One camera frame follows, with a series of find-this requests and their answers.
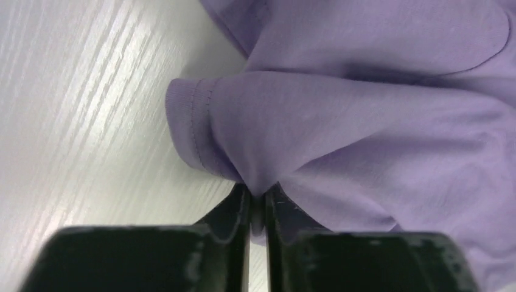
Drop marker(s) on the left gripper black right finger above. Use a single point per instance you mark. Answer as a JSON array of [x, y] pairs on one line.
[[319, 260]]

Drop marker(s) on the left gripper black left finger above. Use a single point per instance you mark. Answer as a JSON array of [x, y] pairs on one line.
[[209, 255]]

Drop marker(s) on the purple t-shirt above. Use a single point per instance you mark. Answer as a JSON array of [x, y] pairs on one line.
[[371, 115]]

